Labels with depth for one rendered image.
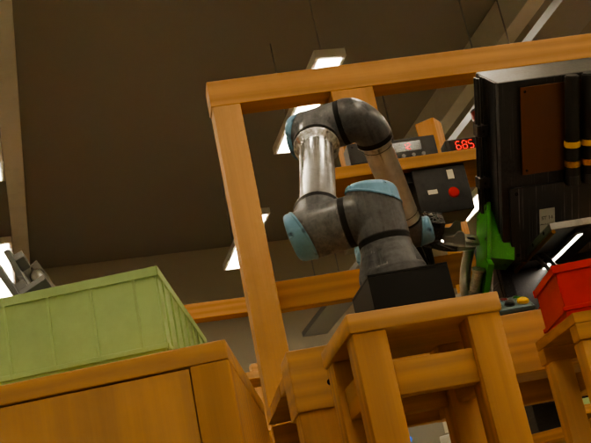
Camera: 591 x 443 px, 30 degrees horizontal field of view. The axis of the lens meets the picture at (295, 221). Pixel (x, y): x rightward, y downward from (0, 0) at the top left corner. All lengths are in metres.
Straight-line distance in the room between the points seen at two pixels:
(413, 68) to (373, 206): 1.33
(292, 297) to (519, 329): 0.89
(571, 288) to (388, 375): 0.52
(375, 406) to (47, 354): 0.63
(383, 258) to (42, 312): 0.73
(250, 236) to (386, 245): 1.06
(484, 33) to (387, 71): 5.92
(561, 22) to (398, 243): 4.52
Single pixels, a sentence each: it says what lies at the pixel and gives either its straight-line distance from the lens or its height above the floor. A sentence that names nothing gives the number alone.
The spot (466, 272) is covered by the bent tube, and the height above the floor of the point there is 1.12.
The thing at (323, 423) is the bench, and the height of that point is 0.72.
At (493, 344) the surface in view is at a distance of 2.25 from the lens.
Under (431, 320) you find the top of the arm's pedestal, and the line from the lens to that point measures 2.22.
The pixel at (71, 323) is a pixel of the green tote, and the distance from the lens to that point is 2.04.
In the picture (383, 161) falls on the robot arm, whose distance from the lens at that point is 2.83.
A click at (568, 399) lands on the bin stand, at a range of 2.59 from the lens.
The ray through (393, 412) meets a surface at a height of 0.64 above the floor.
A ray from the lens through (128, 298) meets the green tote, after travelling 2.03.
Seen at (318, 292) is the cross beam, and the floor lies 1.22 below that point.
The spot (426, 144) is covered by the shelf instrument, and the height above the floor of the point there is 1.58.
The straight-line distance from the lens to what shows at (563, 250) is 3.12.
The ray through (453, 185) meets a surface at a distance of 3.40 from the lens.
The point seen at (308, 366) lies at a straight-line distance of 2.63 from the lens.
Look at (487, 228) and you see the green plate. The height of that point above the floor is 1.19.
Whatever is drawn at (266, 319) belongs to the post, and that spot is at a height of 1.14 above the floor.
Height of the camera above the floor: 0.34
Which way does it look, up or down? 19 degrees up
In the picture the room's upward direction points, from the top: 12 degrees counter-clockwise
